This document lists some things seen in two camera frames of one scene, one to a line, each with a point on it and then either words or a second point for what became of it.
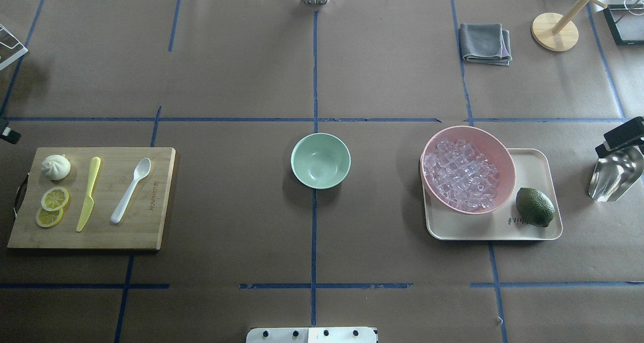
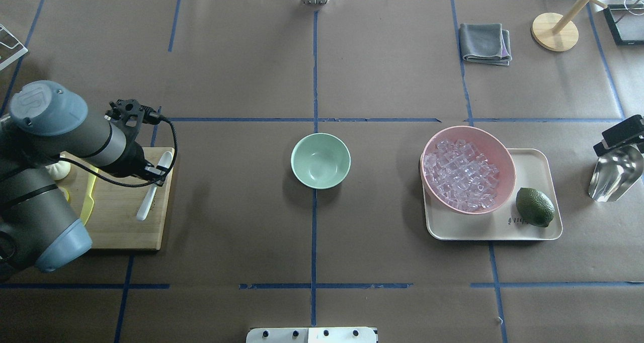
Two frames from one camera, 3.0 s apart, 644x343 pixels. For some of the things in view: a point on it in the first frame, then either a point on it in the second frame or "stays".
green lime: [534, 206] stays
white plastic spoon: [141, 169] -> [165, 162]
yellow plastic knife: [90, 202] stays
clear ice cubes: [462, 178] stays
